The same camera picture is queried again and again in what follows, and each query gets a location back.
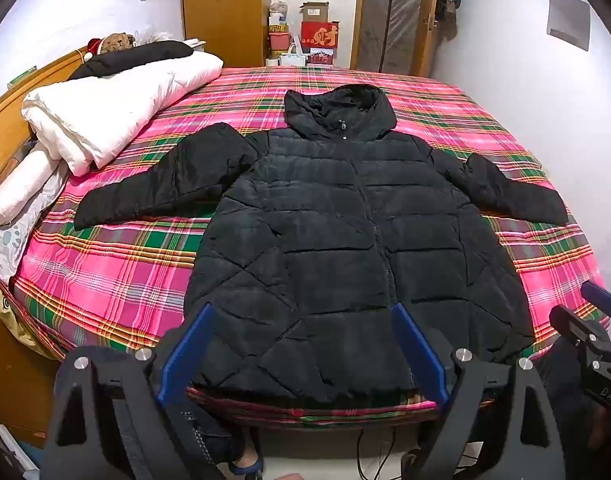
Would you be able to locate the red box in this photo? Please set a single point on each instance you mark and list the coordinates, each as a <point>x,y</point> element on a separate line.
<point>319,37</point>

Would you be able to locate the white duvet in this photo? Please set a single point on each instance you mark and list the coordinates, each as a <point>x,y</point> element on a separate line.
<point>110,105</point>

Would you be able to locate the blue slipper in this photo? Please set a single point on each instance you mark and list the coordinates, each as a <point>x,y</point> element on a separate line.
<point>245,465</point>

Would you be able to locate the wooden wardrobe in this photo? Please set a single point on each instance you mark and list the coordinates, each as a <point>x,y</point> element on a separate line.
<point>225,10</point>

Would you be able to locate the pink box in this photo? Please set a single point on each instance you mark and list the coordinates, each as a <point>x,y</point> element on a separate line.
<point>279,41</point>

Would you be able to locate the wooden frame with grey cover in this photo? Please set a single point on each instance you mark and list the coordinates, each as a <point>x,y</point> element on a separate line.
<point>395,15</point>

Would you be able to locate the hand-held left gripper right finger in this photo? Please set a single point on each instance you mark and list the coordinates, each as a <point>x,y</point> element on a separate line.
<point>418,360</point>

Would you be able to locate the brown plush toy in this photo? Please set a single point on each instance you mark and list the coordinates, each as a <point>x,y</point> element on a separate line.
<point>116,42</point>

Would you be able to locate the pink plaid bed sheet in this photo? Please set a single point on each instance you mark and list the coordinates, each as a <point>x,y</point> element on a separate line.
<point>110,280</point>

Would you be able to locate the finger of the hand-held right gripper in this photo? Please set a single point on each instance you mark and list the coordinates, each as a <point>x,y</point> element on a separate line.
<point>598,297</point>
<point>578,327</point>

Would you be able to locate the white pillow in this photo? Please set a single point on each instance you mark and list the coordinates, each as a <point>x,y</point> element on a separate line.
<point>20,185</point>

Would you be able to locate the black puffer jacket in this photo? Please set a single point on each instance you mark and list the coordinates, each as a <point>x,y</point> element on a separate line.
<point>335,235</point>

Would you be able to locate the person's dark trousers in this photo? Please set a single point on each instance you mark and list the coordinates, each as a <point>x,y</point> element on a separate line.
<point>560,395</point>

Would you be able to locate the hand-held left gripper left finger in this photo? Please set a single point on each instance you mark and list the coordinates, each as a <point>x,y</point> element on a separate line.
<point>185,355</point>

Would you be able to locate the cardboard box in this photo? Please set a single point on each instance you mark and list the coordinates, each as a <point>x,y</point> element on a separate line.
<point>314,11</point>

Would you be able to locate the white bag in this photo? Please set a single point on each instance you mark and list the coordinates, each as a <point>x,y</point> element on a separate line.
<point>293,57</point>

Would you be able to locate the hanging bag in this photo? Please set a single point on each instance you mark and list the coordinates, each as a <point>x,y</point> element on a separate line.
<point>448,7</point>

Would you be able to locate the paw print blanket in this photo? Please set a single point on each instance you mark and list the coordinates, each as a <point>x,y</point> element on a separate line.
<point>5,245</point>

